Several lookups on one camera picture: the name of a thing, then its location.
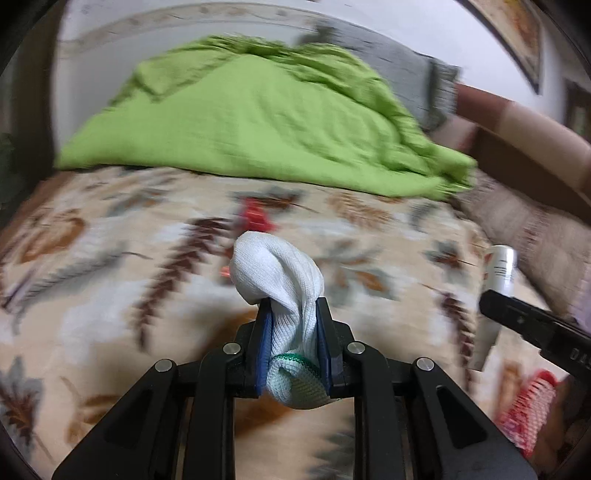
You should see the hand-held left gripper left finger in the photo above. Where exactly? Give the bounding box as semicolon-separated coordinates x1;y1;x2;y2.
52;298;274;480

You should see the red wrapper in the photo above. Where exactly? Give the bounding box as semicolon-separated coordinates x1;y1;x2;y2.
238;198;278;233

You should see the grey quilted pillow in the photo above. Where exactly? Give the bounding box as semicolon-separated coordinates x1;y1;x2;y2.
295;21;462;132

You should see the striped brown pillow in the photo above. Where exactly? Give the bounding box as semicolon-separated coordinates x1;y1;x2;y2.
455;171;587;319

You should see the framed wall picture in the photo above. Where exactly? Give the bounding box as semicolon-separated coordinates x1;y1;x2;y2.
462;0;546;95

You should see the green quilt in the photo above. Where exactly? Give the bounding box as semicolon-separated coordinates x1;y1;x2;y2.
54;34;478;201

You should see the white tube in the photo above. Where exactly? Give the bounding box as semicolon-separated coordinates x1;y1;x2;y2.
470;246;517;371

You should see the beige leaf print blanket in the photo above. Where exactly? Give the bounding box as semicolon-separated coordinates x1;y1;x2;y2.
0;164;591;480

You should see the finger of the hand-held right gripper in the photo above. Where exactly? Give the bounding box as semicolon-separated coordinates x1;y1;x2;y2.
479;290;561;347

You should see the brown padded headboard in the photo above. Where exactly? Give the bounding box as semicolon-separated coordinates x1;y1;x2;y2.
429;83;591;217

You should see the dark wall frame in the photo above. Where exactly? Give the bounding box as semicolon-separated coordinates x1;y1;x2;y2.
566;78;591;137

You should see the wooden door with glass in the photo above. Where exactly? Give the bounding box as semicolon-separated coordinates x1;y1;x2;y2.
0;28;63;217

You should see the white sock green cuff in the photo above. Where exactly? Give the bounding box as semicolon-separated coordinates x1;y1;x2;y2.
228;231;333;411

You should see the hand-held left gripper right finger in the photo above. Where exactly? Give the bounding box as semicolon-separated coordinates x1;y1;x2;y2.
315;296;539;480

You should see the red white mesh bag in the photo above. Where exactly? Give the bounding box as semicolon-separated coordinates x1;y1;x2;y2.
496;369;561;455

